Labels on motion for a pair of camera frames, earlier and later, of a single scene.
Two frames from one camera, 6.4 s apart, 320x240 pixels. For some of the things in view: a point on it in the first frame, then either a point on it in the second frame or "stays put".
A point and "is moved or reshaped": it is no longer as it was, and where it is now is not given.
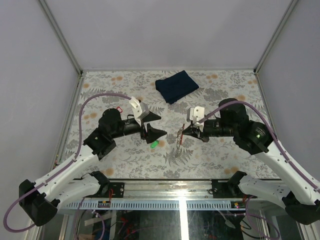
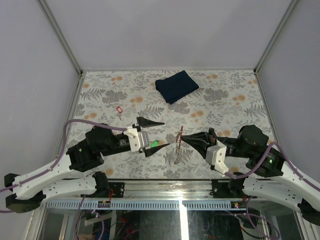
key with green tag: x=155 y=144 stays put
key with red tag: x=119 y=109 stays put
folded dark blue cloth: x=174 y=87 stays put
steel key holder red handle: x=179 y=139 is moved or reshaped
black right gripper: x=195 y=131 -> x=201 y=136
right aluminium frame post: x=275 y=35 stays put
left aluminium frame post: x=61 y=37 stays put
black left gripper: x=153 y=134 -> x=144 y=123
